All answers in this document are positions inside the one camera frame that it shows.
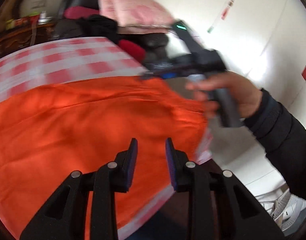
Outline orange pants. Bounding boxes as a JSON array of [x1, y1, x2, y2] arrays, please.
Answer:
[[0, 76, 208, 239]]

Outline right forearm black sleeve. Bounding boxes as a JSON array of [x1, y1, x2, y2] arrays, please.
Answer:
[[244, 89, 306, 200]]

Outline person's right hand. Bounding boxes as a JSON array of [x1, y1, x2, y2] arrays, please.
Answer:
[[186, 72, 263, 119]]

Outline red cushion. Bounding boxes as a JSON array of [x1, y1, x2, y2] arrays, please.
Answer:
[[118, 40, 146, 63]]

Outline white sneaker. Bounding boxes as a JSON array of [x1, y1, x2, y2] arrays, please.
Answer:
[[258, 188, 306, 231]]

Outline pink floral pillow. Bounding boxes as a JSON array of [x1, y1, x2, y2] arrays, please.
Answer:
[[98, 0, 175, 34]]

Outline black garment on chair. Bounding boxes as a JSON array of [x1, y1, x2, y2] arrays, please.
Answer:
[[77, 15, 120, 44]]

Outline black leather armchair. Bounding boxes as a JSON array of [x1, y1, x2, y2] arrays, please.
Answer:
[[51, 0, 169, 63]]

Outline maroon cushion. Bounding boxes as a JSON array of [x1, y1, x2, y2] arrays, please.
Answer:
[[63, 6, 100, 20]]

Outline dark wooden nightstand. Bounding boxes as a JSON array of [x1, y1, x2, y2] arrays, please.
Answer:
[[0, 23, 55, 58]]

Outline red box on nightstand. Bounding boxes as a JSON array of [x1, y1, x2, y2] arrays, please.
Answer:
[[14, 15, 40, 27]]

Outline wall power outlet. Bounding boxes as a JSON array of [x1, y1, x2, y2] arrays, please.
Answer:
[[31, 0, 47, 9]]

